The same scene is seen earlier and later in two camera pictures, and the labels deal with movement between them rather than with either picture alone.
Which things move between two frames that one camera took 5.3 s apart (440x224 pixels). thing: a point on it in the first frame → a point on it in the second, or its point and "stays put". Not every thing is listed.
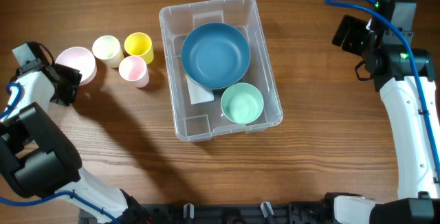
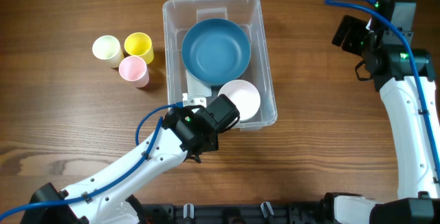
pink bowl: [80, 59] → [245, 96]
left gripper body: [69, 87] → [215, 145]
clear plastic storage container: [220, 71] stays put
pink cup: [134, 69] stays put
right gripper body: [354, 41] stays put
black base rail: [229, 212] stays put
